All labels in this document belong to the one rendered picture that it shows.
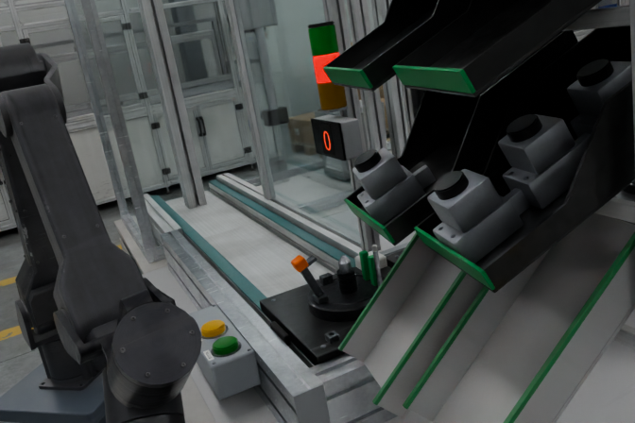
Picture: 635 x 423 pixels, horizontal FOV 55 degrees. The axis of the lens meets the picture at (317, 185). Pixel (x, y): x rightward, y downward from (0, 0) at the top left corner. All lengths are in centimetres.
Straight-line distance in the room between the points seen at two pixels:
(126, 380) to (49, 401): 37
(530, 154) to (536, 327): 19
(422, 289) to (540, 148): 30
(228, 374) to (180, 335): 54
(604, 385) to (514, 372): 36
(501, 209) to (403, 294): 28
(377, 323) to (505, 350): 20
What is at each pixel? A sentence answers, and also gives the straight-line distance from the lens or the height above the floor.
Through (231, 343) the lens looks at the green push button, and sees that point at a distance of 97.
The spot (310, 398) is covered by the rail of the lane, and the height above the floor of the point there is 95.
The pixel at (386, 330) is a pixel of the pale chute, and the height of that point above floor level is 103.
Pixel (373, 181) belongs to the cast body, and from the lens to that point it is 66.
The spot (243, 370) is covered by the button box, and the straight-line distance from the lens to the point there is 97.
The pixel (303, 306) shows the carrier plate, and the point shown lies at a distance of 104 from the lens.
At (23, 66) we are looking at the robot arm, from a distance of 63.
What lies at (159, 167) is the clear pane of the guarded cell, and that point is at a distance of 223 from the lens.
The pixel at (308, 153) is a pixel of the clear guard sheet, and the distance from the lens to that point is 140.
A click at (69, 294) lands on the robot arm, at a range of 51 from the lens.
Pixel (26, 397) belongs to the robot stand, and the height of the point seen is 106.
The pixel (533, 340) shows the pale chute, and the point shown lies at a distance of 65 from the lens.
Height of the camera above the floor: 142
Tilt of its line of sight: 15 degrees down
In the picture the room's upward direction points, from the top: 10 degrees counter-clockwise
